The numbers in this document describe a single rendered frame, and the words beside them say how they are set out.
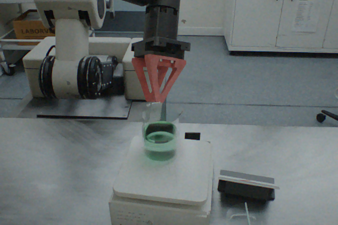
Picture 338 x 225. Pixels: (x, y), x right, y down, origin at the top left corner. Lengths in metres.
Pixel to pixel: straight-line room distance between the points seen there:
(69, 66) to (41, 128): 0.56
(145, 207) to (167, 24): 0.28
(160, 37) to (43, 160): 0.31
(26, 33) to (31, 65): 1.20
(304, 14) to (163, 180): 2.66
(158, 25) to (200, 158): 0.22
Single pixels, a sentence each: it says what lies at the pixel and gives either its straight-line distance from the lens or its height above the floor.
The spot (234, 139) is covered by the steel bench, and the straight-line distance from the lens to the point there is 0.64.
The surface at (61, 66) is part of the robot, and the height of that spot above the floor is 0.65.
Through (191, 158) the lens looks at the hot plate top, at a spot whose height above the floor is 0.84.
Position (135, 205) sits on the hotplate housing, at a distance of 0.43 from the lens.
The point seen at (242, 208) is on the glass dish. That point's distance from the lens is 0.50.
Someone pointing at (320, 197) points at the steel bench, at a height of 0.75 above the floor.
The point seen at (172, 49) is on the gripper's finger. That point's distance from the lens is 0.52.
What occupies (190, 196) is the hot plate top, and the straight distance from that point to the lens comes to 0.41.
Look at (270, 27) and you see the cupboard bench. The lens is 2.94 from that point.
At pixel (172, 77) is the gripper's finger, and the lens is 0.52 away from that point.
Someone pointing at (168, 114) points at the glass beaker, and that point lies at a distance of 0.45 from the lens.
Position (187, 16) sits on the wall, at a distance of 3.42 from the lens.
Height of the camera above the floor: 1.14
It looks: 30 degrees down
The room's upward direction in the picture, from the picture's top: straight up
